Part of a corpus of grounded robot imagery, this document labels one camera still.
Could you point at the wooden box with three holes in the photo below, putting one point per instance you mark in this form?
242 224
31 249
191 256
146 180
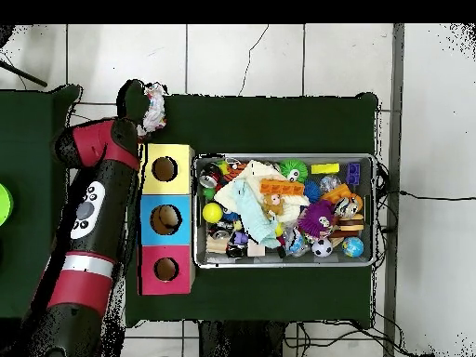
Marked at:
165 219

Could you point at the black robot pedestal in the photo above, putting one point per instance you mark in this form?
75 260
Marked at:
241 342

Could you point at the lime green round object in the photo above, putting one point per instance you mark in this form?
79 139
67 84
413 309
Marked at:
4 204

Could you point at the colourful spotted white cloth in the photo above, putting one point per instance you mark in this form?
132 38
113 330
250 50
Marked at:
154 109

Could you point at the long orange toy brick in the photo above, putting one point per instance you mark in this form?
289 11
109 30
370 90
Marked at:
282 187

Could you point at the green puffer toy with eyes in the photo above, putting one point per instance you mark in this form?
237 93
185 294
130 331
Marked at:
293 170

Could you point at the dark green table cloth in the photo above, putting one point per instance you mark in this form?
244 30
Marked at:
260 122
26 148

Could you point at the black rod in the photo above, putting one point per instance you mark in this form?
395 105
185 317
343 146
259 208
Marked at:
22 73

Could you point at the small brown plush toy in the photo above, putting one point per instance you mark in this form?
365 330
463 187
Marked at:
273 205

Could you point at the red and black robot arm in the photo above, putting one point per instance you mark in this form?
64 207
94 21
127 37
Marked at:
89 230

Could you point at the blue puffer ball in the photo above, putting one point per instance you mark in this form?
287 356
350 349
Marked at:
311 191

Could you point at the purple spiky rubber toy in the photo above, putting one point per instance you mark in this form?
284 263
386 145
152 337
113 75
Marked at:
316 218

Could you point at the small globe ball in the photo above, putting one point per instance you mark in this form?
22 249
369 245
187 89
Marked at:
352 247

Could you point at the yellow ball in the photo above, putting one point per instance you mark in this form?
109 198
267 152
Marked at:
212 213

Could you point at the light blue waffle cloth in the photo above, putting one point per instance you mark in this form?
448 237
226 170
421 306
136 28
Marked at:
253 215

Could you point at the small soccer ball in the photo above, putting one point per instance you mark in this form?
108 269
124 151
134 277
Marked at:
322 248

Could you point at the cream waffle cloth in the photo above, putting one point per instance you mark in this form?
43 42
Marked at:
260 171

